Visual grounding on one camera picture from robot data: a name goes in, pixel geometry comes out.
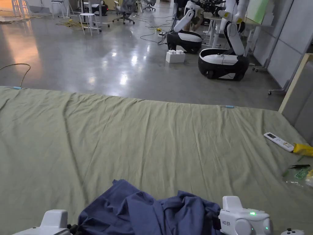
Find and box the white hand controller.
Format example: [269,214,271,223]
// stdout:
[280,228,305,235]

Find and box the clear plastic bag green print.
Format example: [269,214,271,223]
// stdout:
[282,163,313,189]

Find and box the yellow bag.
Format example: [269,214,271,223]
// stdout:
[293,143,313,157]

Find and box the grey office chair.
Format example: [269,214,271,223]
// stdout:
[112,0,136,25]

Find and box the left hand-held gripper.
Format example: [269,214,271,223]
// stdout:
[12,209,79,235]

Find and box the white block-shaped box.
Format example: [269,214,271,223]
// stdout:
[165,49,186,64]

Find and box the bed with pale green sheet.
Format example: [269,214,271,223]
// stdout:
[0,85,313,235]

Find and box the white and black robot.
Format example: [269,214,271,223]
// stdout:
[166,0,204,54]
[198,0,250,81]

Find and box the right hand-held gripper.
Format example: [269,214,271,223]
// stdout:
[212,196,273,235]

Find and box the yellow cable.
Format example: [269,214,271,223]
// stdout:
[56,19,89,31]

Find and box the pale wooden frame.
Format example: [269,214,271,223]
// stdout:
[278,52,313,114]

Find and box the cable on floor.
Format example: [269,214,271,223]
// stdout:
[0,63,31,88]

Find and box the white round stool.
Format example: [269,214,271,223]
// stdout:
[79,13,101,37]

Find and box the white desk behind robots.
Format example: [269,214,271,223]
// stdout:
[202,11,260,49]

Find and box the white remote control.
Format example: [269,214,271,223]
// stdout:
[263,132,295,152]

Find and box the dark blue shirt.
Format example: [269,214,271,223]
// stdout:
[78,179,222,235]

